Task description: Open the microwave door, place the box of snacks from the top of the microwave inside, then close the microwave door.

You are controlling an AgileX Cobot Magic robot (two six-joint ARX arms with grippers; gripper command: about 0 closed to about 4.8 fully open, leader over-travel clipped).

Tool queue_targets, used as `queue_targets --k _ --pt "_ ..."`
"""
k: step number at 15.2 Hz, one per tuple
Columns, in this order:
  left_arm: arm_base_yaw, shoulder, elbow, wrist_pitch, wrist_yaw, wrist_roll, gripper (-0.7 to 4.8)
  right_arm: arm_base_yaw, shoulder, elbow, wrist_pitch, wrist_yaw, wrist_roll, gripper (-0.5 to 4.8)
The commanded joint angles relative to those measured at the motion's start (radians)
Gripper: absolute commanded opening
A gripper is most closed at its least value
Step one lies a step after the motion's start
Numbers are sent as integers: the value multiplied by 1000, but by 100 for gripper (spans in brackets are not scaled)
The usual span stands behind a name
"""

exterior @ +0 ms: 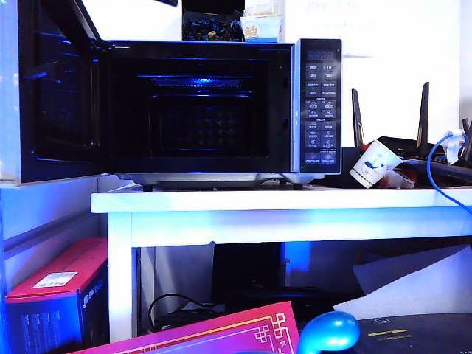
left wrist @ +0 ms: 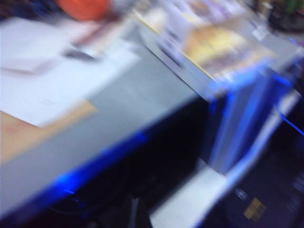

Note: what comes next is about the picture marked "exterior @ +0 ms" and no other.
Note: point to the white tape wad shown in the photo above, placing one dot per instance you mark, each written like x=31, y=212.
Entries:
x=455, y=145

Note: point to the gray cardboard sheet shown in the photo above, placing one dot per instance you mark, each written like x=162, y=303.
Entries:
x=391, y=273

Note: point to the black box gold print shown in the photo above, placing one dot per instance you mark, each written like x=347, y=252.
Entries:
x=424, y=332

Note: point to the dark blue snack bag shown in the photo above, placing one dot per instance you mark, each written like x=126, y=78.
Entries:
x=206, y=27

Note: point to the white paper wall notice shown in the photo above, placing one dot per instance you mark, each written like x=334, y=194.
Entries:
x=354, y=33

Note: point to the small red white carton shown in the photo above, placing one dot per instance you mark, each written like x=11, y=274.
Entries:
x=402, y=180

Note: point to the black upright panel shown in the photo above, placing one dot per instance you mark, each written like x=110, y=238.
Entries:
x=247, y=269

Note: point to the black rectangular screen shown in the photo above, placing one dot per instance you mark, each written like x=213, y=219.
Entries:
x=214, y=4

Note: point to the pink gift box gold pattern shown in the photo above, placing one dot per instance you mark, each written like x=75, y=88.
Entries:
x=204, y=330

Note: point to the black router with antennas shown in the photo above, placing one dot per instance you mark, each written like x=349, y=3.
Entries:
x=414, y=147

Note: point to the glossy blue round object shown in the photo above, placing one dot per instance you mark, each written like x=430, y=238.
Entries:
x=328, y=330

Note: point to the red and black cardboard box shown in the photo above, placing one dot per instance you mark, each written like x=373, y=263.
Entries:
x=53, y=269

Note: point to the white paper sheet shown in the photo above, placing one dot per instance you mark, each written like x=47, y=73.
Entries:
x=424, y=295

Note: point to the white paper cup blue print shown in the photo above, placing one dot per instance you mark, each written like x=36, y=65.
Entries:
x=372, y=164

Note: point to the white table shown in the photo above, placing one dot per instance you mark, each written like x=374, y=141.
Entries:
x=258, y=225

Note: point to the black Midea microwave oven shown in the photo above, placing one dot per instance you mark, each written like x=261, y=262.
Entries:
x=199, y=110

